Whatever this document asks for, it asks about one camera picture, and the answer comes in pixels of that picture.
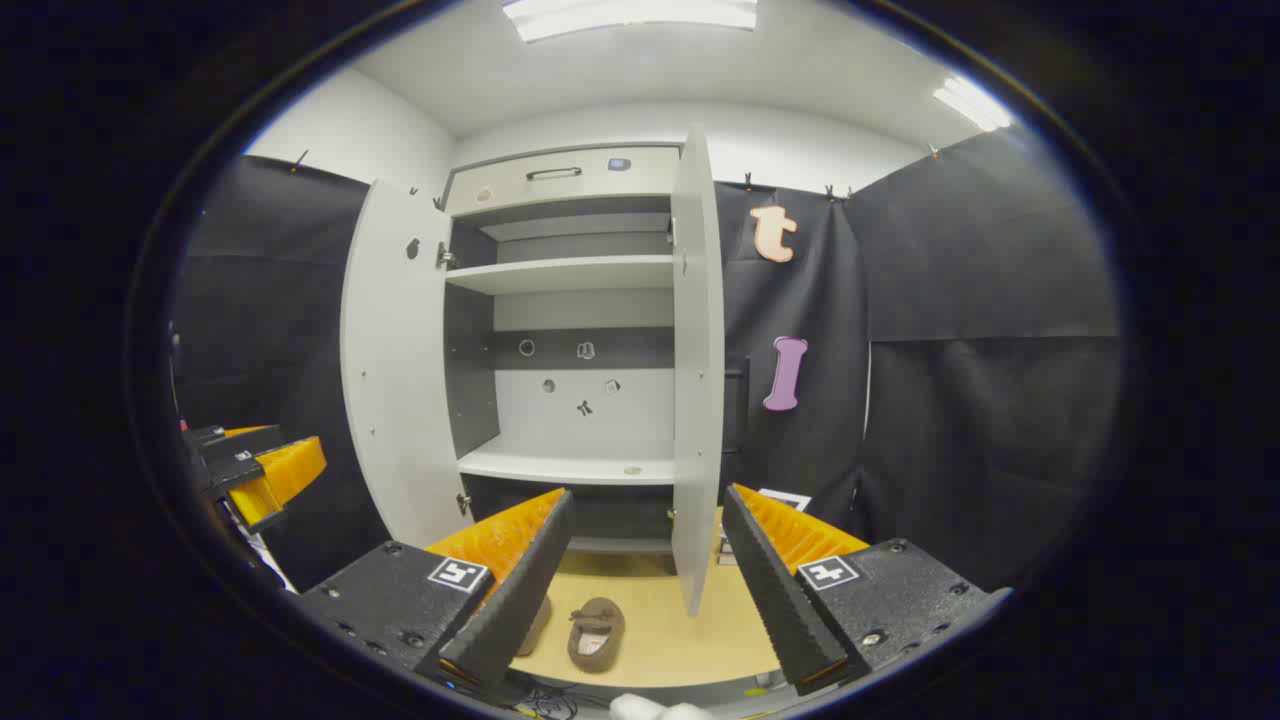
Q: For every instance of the rectangular ceiling light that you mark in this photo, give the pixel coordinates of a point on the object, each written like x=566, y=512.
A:
x=975, y=103
x=630, y=15

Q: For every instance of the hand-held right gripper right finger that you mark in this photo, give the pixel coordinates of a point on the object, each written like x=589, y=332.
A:
x=775, y=590

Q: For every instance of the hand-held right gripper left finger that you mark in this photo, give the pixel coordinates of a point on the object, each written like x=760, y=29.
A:
x=525, y=590

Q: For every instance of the black backdrop cloth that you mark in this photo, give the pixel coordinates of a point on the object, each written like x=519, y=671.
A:
x=980, y=400

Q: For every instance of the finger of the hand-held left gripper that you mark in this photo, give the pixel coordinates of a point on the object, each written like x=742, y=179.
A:
x=290, y=468

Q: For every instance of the white cabinet drawer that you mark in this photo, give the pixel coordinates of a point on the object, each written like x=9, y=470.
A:
x=560, y=190

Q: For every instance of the brown fuzzy slipper shoe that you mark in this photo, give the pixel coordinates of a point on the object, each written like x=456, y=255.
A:
x=596, y=640
x=538, y=625

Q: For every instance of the white shoe cabinet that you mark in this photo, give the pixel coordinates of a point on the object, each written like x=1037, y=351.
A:
x=580, y=275

